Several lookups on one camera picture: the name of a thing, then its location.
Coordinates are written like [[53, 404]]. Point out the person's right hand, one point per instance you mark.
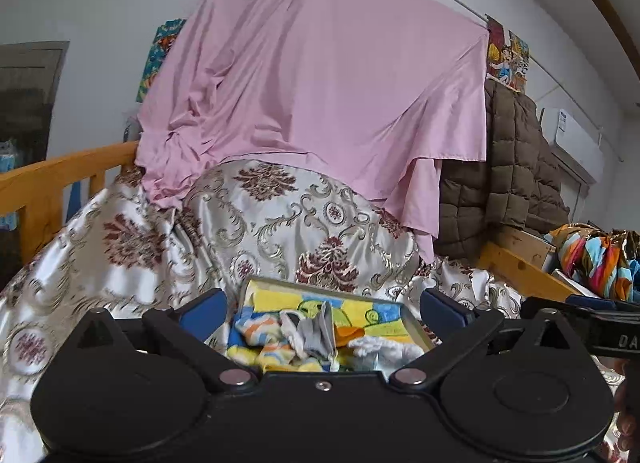
[[627, 393]]

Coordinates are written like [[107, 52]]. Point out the grey door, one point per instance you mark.
[[30, 103]]

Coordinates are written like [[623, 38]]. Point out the cartoon figure wall poster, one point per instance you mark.
[[507, 58]]

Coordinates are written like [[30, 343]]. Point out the wooden box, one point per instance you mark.
[[525, 243]]

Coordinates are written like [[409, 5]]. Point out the colourful wall poster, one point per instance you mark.
[[157, 58]]

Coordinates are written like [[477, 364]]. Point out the brown quilted jacket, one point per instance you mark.
[[510, 163]]

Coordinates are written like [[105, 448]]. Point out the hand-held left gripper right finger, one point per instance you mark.
[[442, 313]]

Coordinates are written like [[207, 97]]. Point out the grey sock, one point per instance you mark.
[[317, 330]]

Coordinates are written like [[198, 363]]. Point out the pink hanging sheet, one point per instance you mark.
[[310, 68]]

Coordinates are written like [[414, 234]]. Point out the blue jeans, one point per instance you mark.
[[636, 278]]

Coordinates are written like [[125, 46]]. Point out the white air conditioner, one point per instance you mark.
[[575, 138]]

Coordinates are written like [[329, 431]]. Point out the striped sock with yellow cuff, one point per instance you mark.
[[250, 328]]

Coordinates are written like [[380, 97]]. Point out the wooden bed rail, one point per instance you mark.
[[50, 168], [515, 268]]

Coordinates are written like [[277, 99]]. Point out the white whale print cloth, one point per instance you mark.
[[385, 350]]

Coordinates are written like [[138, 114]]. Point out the orange band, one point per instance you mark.
[[350, 334]]

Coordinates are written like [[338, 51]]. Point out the multicoloured patterned cloth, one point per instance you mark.
[[590, 258]]

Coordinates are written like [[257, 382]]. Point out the metal tray with cartoon print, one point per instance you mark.
[[380, 313]]

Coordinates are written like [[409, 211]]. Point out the floral patterned satin blanket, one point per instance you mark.
[[125, 253]]

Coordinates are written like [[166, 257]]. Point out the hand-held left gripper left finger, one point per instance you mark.
[[202, 315]]

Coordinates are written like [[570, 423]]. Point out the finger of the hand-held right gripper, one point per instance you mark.
[[590, 299], [550, 309]]

